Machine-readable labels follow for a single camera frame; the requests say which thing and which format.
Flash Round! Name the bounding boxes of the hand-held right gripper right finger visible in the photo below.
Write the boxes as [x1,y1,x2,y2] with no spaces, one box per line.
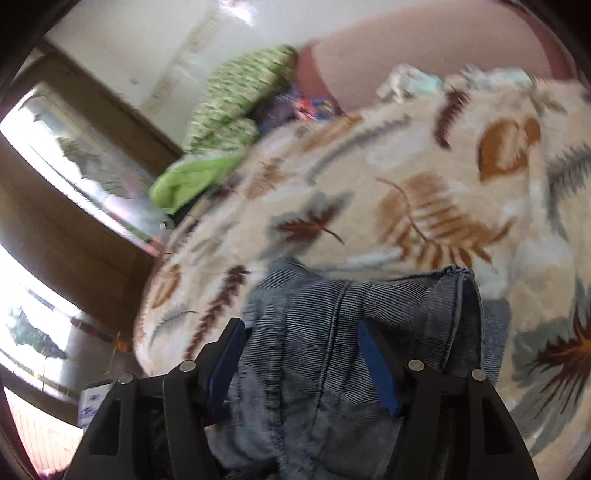
[356,320,541,480]

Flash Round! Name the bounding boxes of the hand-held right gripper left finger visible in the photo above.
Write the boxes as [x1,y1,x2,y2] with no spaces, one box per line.
[62,318,247,480]

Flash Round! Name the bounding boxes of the grey-blue denim pants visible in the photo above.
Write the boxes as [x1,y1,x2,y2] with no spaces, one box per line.
[208,258,513,480]

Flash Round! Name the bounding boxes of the white box with blue print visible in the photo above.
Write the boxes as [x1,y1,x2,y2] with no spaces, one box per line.
[78,381,114,430]

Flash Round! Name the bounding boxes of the side window panel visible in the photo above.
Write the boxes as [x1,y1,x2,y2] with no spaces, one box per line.
[0,244,116,402]

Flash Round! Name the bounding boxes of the leaf print blanket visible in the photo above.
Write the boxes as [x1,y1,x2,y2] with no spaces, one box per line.
[131,69,591,457]

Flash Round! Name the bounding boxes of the wooden door with stained glass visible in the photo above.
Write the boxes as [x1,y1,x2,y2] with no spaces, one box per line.
[0,39,185,324]

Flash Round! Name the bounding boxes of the purple cloth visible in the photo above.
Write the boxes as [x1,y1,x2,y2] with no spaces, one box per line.
[259,90,301,132]

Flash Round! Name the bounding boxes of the small red box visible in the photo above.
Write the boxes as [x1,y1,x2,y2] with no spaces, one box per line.
[295,97,319,121]

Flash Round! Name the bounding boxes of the green patterned blanket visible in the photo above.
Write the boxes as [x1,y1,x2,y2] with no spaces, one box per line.
[148,45,301,210]

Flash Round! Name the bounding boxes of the white glove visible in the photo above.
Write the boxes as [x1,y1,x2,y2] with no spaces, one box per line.
[376,65,419,102]

